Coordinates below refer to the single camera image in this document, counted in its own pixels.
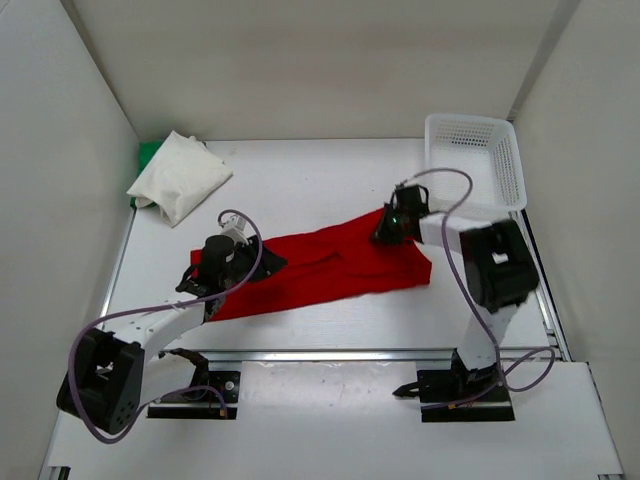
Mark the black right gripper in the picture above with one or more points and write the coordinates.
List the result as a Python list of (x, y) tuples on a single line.
[(383, 235)]

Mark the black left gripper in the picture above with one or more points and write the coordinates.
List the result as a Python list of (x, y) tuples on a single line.
[(269, 264)]

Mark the red t shirt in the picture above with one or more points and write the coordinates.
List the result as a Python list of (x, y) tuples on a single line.
[(330, 264)]

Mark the white t shirt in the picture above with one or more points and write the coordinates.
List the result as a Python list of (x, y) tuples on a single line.
[(179, 176)]

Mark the green t shirt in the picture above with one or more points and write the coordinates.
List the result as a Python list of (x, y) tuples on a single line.
[(145, 154)]

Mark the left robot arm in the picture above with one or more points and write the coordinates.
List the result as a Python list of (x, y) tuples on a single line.
[(116, 365)]

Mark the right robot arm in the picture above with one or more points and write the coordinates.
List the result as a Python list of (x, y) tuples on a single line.
[(499, 274)]

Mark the white plastic basket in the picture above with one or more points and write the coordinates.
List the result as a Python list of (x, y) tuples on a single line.
[(484, 148)]

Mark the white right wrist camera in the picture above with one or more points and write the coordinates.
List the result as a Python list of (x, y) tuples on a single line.
[(400, 186)]

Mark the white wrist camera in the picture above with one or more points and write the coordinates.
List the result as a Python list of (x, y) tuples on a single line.
[(233, 227), (400, 186)]

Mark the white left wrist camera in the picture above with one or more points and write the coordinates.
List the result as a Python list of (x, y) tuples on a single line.
[(233, 227)]

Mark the aluminium table rail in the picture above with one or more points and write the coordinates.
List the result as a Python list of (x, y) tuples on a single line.
[(331, 355)]

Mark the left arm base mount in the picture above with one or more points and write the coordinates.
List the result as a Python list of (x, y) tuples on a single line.
[(182, 384)]

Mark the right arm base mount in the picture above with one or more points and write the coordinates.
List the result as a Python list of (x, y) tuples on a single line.
[(459, 394)]

